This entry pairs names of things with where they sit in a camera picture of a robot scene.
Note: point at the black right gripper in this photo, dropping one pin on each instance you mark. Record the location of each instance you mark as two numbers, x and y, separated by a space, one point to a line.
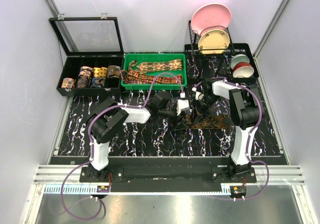
199 109

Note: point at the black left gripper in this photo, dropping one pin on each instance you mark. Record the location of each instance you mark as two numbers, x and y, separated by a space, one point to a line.
175 114

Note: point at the black key pattern tie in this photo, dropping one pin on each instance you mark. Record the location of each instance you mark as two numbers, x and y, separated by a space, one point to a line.
209 122

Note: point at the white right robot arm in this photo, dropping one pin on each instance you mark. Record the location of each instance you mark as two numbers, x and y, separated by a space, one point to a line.
246 113

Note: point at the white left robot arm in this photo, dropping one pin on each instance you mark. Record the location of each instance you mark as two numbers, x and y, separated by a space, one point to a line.
108 119

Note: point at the red bowl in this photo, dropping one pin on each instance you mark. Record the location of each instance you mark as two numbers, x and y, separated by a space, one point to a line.
243 70

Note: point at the black dish tray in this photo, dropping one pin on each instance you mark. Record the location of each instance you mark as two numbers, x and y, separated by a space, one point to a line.
200 66

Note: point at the cream ikat pattern tie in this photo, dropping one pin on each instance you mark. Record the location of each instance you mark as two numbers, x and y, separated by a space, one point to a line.
148 66

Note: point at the pale green bowl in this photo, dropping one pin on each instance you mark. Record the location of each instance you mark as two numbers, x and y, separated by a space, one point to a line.
238 59

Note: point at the red multicolour checked tie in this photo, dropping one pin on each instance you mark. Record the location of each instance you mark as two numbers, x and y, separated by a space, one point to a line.
134 77

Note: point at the yellow floral plate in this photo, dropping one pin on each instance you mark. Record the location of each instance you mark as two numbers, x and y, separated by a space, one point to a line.
214 41

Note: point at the green plastic tray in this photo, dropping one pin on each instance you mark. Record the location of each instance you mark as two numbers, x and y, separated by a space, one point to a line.
140 57

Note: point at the rolled tie brown olive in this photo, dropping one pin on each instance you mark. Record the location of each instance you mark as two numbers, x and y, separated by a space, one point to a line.
113 71

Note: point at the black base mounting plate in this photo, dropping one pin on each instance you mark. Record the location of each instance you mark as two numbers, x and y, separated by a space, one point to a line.
118 174

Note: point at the rolled tie dark blue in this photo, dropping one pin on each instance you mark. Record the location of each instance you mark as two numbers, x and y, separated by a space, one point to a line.
98 82

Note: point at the rolled tie yellow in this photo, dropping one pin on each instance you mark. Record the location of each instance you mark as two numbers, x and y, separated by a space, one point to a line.
100 72

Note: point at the pink plate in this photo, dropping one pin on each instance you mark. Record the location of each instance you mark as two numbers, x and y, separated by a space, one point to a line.
210 15

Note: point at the black tie storage box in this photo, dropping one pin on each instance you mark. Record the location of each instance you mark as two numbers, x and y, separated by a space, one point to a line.
72 67

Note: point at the rolled tie dark floral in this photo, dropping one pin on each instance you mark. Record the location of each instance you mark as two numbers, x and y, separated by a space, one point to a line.
83 82

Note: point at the rolled tie pink paisley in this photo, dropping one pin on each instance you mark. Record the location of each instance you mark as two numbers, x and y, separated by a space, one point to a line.
86 71

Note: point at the rolled tie blue orange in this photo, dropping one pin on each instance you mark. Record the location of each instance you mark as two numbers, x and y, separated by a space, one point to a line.
68 83

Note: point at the glass box lid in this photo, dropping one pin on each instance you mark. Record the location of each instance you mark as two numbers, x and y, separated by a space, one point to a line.
88 36

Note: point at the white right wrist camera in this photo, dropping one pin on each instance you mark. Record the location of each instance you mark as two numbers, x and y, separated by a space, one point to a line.
197 94

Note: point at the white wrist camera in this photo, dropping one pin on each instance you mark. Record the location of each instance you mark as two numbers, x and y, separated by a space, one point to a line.
182 105
197 94

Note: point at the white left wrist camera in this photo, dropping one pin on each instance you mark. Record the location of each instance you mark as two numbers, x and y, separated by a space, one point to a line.
182 105

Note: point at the black wire dish rack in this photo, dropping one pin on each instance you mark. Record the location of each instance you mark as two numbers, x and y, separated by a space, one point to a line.
194 38

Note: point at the aluminium frame rail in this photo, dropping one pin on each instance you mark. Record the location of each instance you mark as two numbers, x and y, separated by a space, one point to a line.
290 175

